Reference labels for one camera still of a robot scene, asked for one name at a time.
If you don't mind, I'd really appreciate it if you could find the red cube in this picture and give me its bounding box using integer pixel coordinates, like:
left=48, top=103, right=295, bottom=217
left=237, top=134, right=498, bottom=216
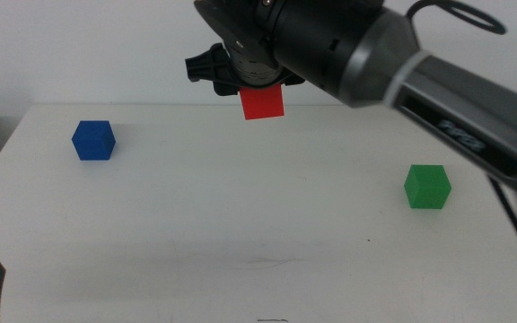
left=239, top=83, right=285, bottom=121

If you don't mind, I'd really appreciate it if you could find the blue cube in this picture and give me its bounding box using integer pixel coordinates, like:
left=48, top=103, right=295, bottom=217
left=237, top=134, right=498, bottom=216
left=71, top=119, right=118, bottom=162

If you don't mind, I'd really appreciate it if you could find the green cube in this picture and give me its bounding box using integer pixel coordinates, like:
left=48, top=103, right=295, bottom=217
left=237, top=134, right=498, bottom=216
left=403, top=163, right=452, bottom=210

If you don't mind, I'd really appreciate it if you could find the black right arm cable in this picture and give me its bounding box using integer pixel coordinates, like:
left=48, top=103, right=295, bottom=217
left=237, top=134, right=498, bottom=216
left=405, top=0, right=508, bottom=36

